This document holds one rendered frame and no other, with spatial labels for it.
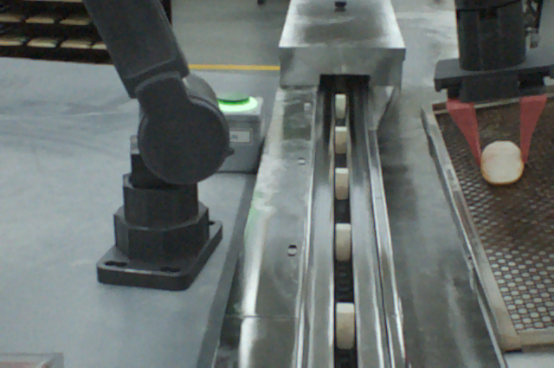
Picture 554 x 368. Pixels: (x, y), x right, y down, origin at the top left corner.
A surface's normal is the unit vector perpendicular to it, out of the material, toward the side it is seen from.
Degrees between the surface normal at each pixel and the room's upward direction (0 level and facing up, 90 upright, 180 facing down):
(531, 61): 10
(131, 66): 79
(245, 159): 90
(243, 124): 90
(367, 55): 90
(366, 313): 0
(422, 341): 0
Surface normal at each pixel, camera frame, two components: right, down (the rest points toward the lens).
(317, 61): -0.07, 0.35
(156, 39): 0.13, 0.17
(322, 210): 0.00, -0.94
